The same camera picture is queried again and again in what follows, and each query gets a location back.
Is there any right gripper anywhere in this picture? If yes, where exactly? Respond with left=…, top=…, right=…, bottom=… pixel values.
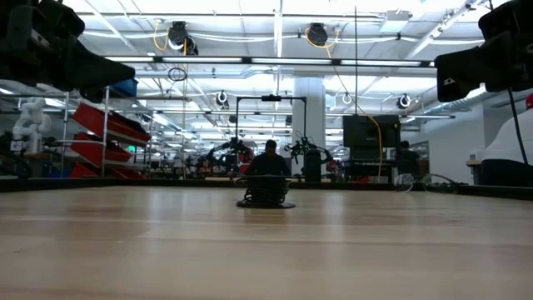
left=434, top=0, right=533, bottom=103

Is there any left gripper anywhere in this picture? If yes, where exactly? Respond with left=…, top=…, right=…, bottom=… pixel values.
left=0, top=0, right=137, bottom=104

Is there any blue storage bin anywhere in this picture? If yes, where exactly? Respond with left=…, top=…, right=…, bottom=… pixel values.
left=108, top=78, right=139, bottom=99

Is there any red storage bin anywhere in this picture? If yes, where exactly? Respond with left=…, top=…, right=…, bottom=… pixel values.
left=70, top=132, right=133, bottom=168
left=72, top=102, right=152, bottom=147
left=72, top=162, right=145, bottom=180

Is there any white robot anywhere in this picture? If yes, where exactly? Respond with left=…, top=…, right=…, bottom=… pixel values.
left=11, top=97, right=52, bottom=155

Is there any person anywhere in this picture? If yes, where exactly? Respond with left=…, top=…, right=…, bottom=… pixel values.
left=478, top=93, right=533, bottom=187
left=245, top=139, right=292, bottom=177
left=395, top=140, right=421, bottom=176

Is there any black monitor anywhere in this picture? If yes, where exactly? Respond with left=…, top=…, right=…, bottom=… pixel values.
left=341, top=114, right=402, bottom=162

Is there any white building column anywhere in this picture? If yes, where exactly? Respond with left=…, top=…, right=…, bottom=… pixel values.
left=292, top=77, right=326, bottom=176

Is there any ceiling light strip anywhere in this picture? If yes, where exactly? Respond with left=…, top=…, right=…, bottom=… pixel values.
left=103, top=56, right=434, bottom=68

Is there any metal wire rack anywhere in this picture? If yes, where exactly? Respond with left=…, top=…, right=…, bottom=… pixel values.
left=60, top=87, right=153, bottom=180

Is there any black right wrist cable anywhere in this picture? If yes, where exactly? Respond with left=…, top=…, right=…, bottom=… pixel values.
left=506, top=87, right=529, bottom=166

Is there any black ceiling cord reel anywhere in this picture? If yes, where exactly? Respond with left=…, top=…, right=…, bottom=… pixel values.
left=167, top=20, right=200, bottom=57
left=306, top=22, right=330, bottom=48

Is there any yellow hanging cable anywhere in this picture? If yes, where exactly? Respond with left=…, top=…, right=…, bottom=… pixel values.
left=306, top=35, right=383, bottom=178

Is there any black aluminium table frame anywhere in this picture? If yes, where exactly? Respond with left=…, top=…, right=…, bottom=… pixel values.
left=0, top=177, right=533, bottom=202

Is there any white cable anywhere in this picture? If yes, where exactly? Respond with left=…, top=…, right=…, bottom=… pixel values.
left=393, top=172, right=424, bottom=193

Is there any black gantry frame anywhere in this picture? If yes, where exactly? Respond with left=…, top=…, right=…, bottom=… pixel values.
left=235, top=94, right=308, bottom=145

